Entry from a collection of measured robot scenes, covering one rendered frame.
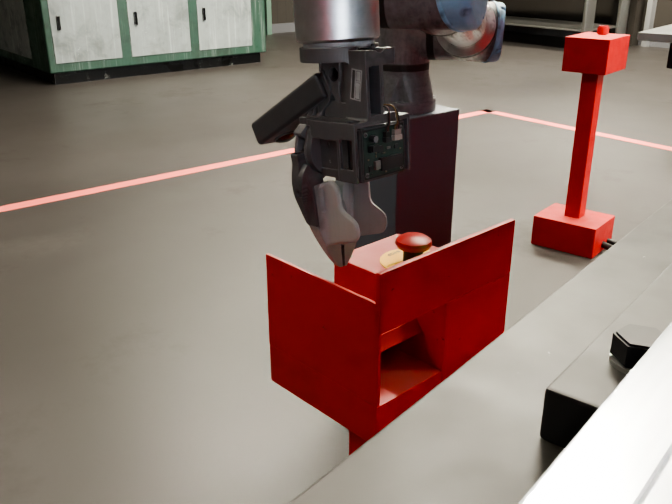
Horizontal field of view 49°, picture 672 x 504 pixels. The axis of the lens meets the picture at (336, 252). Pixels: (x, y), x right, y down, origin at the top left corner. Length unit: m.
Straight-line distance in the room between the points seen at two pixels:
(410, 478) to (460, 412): 0.06
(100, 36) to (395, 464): 6.61
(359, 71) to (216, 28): 6.76
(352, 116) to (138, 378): 1.56
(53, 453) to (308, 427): 0.60
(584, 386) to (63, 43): 6.52
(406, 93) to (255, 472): 0.90
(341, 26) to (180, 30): 6.57
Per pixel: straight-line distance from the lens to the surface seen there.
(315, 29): 0.65
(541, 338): 0.47
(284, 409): 1.94
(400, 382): 0.73
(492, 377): 0.43
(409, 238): 0.79
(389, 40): 1.55
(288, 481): 1.72
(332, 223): 0.70
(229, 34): 7.47
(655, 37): 1.01
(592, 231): 2.92
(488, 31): 1.48
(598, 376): 0.39
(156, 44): 7.10
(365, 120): 0.64
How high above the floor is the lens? 1.10
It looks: 23 degrees down
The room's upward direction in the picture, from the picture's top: straight up
